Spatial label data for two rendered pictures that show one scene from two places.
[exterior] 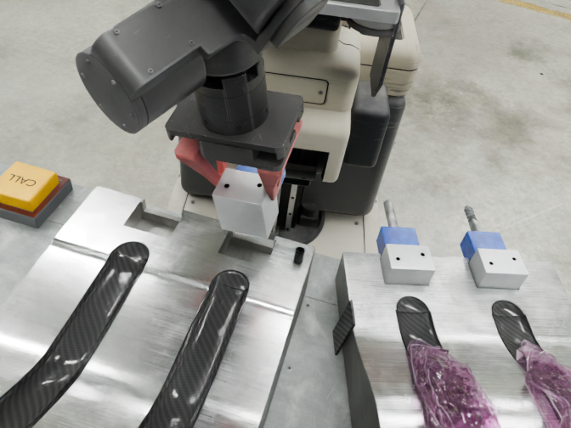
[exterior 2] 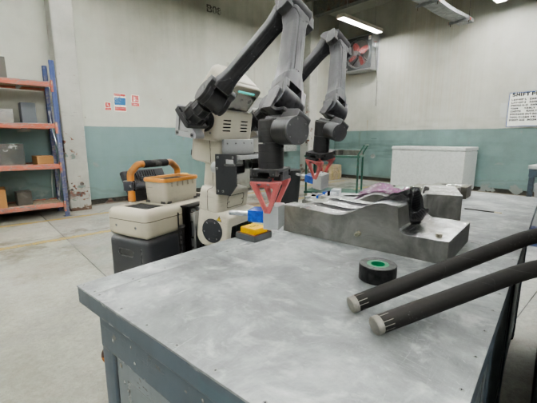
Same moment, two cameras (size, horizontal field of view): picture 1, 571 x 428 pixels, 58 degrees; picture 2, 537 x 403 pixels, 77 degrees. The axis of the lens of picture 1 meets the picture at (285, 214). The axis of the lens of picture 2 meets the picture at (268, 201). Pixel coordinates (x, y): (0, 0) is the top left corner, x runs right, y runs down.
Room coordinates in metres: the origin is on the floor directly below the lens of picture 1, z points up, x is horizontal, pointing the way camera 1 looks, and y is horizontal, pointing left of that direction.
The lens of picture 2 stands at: (-0.11, 1.19, 1.10)
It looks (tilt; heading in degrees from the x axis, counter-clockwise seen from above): 11 degrees down; 301
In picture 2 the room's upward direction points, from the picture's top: straight up
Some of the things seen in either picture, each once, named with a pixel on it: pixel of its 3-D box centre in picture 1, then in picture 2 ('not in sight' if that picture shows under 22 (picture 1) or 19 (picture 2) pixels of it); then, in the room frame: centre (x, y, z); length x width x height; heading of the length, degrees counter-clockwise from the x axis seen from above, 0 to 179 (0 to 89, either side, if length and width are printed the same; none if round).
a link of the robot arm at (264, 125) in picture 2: not in sight; (272, 131); (0.27, 0.54, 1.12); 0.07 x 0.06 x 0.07; 153
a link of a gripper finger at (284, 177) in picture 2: not in sight; (272, 189); (0.28, 0.52, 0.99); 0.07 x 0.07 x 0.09; 11
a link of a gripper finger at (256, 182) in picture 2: not in sight; (268, 191); (0.27, 0.55, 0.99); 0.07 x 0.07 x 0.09; 11
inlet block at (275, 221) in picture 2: not in sight; (255, 213); (0.32, 0.54, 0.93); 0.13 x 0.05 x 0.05; 11
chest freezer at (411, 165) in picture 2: not in sight; (431, 168); (0.58, -6.96, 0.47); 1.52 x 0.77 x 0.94; 162
